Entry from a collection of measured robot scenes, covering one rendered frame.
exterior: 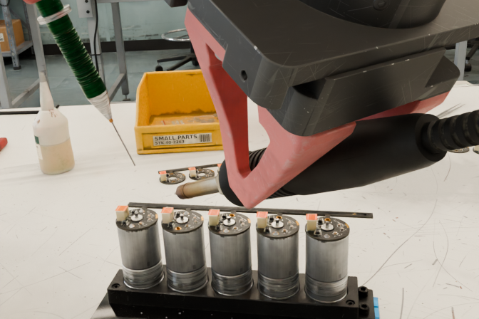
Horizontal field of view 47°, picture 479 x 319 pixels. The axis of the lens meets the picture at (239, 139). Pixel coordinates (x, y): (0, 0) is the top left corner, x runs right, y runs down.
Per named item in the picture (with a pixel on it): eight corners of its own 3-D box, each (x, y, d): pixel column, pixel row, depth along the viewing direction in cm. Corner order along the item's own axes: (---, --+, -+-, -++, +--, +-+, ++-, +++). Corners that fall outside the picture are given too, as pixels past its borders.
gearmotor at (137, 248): (158, 302, 34) (150, 228, 32) (120, 299, 34) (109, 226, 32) (170, 278, 36) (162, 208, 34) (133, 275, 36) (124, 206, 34)
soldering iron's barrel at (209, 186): (174, 210, 29) (234, 201, 24) (165, 181, 30) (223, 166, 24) (197, 201, 30) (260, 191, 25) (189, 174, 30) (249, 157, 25)
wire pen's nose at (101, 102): (99, 119, 29) (85, 94, 28) (118, 110, 29) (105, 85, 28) (100, 126, 28) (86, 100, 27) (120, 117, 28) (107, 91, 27)
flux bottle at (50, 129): (61, 158, 58) (45, 65, 55) (82, 165, 57) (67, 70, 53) (33, 169, 56) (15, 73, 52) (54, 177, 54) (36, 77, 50)
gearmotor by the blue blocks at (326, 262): (346, 316, 32) (349, 238, 30) (304, 313, 32) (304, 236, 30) (346, 290, 34) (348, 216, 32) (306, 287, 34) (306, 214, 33)
